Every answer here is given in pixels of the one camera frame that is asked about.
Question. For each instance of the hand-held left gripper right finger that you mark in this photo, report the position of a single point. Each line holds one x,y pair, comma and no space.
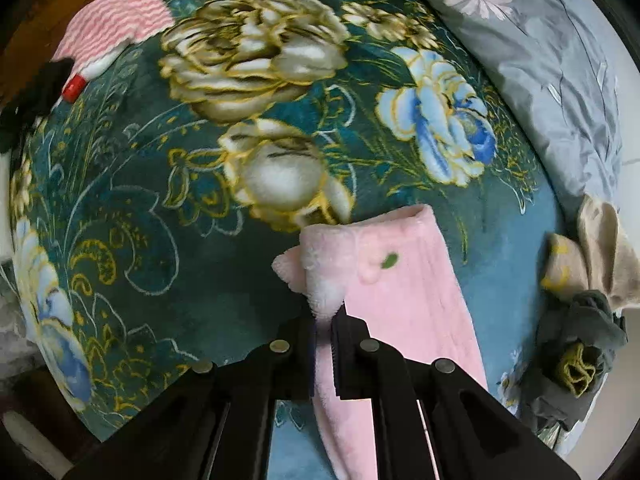
346,355

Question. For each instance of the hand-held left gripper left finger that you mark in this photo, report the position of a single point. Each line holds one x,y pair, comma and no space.
300,360

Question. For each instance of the green floral blanket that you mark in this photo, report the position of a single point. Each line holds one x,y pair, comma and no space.
175,185

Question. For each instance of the dark wooden furniture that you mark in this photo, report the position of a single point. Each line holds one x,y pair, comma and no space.
60,405

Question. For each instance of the beige garment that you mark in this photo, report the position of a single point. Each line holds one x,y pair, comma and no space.
602,255

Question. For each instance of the white object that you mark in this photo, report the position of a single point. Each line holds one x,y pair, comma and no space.
30,440

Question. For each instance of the dark grey garment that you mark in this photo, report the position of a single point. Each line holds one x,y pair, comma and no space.
555,400

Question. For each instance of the grey floral quilt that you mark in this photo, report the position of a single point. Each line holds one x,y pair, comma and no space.
540,60

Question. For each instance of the olive green cloth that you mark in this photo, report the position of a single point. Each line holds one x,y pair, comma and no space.
577,369

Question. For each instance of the pink fleece garment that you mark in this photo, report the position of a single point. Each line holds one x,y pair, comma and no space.
410,320

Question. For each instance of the pink striped cloth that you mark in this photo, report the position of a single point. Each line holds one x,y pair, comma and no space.
110,20

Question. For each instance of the dark cloth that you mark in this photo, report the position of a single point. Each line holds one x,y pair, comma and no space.
30,100

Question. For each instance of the white tube with red cap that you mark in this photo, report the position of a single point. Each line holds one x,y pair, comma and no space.
72,89

